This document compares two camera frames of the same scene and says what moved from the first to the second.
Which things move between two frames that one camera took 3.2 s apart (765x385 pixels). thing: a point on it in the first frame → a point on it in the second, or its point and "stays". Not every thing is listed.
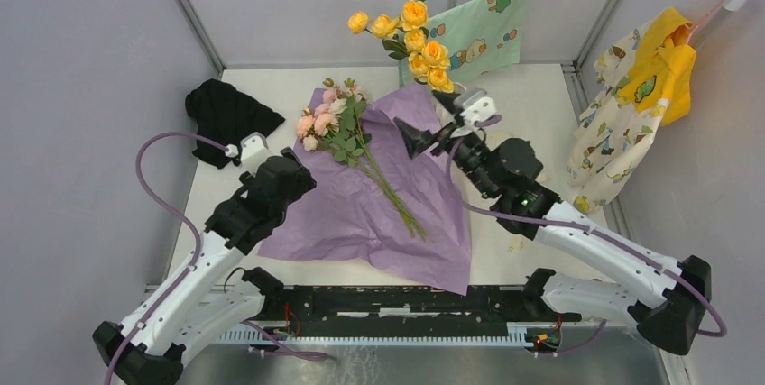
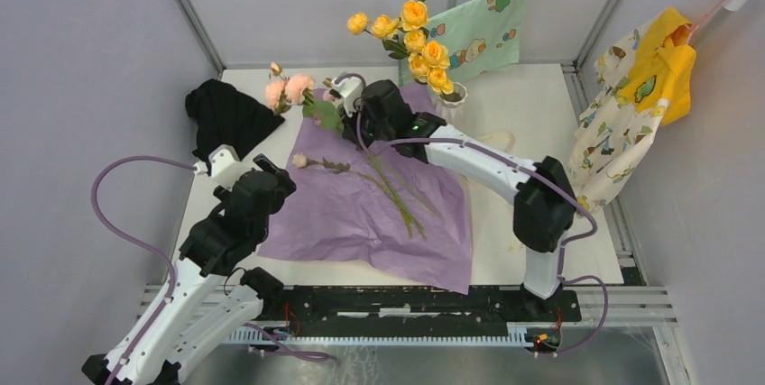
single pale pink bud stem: (348, 149) → (300, 161)
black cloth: (221, 113) stays
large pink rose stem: (347, 140) → (299, 90)
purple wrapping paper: (343, 215) stays
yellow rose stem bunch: (405, 37) stays
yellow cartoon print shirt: (643, 76) stays
